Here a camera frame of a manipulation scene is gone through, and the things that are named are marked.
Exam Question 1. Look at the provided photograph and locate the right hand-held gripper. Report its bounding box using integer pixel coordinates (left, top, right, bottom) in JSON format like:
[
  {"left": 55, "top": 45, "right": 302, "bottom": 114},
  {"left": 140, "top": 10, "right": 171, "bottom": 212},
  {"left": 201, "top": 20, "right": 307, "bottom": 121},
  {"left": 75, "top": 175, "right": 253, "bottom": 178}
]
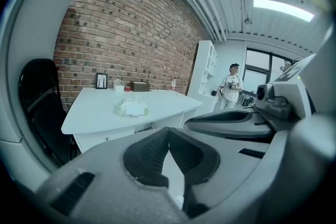
[{"left": 183, "top": 31, "right": 336, "bottom": 140}]

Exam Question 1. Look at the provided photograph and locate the white pen holder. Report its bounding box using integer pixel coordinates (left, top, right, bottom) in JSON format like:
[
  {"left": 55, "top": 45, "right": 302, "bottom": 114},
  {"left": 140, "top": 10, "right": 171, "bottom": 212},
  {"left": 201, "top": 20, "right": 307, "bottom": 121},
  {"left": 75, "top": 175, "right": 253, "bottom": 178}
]
[{"left": 113, "top": 78, "right": 125, "bottom": 93}]

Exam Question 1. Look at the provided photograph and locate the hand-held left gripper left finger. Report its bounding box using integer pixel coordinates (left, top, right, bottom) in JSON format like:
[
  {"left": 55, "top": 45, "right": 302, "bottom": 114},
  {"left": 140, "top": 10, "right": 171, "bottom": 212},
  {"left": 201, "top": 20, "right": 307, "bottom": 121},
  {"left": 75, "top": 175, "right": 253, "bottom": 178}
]
[{"left": 36, "top": 126, "right": 190, "bottom": 224}]

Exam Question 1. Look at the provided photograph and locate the white wet wipe pack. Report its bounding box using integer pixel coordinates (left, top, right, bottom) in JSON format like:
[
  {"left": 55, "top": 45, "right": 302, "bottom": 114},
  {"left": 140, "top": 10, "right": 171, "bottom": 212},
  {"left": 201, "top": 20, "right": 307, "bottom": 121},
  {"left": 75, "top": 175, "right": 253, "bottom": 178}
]
[{"left": 114, "top": 98, "right": 150, "bottom": 119}]

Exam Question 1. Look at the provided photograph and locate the white desk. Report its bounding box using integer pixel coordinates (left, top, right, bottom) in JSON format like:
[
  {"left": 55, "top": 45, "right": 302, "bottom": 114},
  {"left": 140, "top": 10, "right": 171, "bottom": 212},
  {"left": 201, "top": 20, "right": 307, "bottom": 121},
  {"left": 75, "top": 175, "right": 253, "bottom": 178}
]
[{"left": 60, "top": 87, "right": 204, "bottom": 154}]

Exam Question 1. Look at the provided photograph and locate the black framed window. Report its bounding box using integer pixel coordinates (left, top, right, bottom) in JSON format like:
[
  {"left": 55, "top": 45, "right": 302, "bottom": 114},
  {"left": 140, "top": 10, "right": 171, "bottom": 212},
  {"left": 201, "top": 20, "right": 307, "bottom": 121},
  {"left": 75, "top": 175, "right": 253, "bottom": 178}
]
[{"left": 241, "top": 47, "right": 305, "bottom": 93}]

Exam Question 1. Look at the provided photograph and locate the ceiling light panel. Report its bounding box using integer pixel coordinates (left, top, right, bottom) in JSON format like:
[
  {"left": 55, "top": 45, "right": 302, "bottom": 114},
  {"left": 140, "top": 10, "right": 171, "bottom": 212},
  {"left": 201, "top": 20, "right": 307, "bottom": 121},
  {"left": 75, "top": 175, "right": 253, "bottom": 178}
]
[{"left": 252, "top": 0, "right": 315, "bottom": 23}]

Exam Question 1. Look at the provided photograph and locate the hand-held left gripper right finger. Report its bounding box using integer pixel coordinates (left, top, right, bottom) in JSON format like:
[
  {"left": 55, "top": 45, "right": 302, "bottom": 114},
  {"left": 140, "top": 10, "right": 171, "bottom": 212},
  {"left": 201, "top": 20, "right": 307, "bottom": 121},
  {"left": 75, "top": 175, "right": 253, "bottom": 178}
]
[{"left": 167, "top": 127, "right": 275, "bottom": 219}]

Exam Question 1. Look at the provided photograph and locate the brown tissue box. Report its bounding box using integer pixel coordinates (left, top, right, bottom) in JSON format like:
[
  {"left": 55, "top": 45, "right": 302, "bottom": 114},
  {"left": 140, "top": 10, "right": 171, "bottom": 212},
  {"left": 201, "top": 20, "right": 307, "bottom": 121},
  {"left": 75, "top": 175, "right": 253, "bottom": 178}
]
[{"left": 130, "top": 81, "right": 151, "bottom": 92}]

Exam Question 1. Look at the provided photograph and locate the black picture frame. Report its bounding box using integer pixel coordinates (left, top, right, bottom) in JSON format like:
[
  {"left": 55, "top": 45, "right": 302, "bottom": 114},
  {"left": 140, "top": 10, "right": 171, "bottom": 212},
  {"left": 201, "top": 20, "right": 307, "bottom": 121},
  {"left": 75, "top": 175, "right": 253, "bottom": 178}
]
[{"left": 95, "top": 72, "right": 108, "bottom": 90}]

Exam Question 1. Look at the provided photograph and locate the black office chair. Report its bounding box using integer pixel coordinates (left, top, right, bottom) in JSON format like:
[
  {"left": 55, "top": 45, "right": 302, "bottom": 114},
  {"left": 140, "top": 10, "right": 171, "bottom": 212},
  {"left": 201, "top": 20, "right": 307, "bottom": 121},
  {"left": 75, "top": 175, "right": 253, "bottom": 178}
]
[{"left": 18, "top": 58, "right": 77, "bottom": 166}]

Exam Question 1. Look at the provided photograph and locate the white shelf cabinet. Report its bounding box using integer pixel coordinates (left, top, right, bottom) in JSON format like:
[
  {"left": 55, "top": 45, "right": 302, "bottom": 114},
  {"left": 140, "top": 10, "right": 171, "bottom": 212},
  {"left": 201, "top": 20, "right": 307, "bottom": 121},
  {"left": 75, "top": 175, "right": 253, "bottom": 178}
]
[{"left": 186, "top": 39, "right": 219, "bottom": 103}]

